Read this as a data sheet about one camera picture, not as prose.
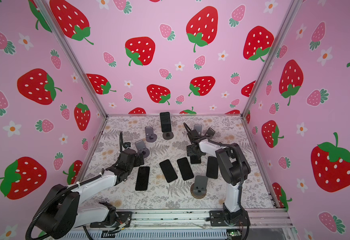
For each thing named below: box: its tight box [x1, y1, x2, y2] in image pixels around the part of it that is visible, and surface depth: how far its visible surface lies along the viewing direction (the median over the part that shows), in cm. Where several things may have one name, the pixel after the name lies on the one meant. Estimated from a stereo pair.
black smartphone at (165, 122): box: [159, 112, 172, 133], surface depth 103 cm
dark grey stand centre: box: [162, 131, 174, 140], surface depth 110 cm
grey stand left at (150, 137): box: [145, 126, 157, 143], surface depth 105 cm
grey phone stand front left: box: [134, 139, 150, 159], surface depth 96 cm
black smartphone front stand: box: [177, 157, 194, 181], surface depth 95 cm
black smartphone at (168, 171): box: [159, 159, 178, 183], surface depth 93 cm
